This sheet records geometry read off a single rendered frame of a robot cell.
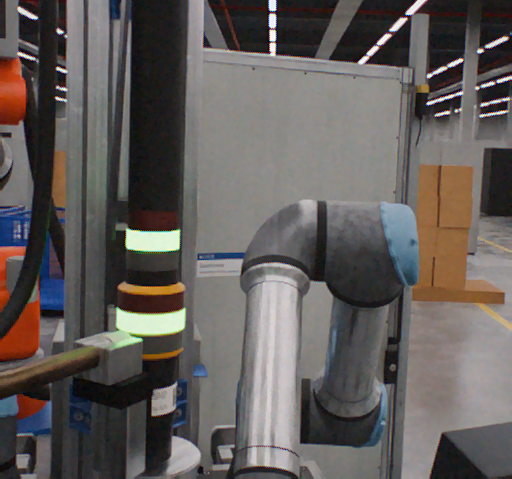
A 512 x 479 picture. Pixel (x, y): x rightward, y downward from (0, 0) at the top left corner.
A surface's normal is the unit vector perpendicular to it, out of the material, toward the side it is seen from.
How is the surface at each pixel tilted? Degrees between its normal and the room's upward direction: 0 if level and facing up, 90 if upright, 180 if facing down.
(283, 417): 51
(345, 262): 111
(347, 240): 81
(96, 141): 90
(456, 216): 90
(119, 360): 90
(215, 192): 90
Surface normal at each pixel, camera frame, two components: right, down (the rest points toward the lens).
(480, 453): 0.15, -0.93
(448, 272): -0.03, 0.10
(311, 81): 0.41, 0.11
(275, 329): 0.11, -0.62
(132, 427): 0.86, 0.08
